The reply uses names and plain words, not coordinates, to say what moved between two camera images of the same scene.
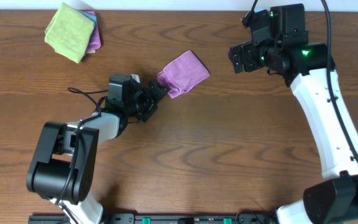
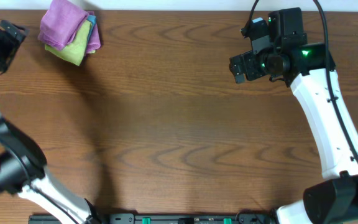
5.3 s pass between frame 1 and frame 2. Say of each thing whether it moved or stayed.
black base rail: stayed
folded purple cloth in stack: stayed
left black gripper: moved
